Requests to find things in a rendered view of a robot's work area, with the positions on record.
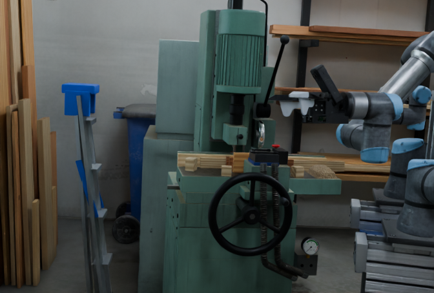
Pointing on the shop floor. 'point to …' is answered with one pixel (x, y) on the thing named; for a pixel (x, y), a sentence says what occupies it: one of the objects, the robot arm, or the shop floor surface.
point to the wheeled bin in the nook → (139, 128)
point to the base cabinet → (220, 261)
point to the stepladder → (89, 184)
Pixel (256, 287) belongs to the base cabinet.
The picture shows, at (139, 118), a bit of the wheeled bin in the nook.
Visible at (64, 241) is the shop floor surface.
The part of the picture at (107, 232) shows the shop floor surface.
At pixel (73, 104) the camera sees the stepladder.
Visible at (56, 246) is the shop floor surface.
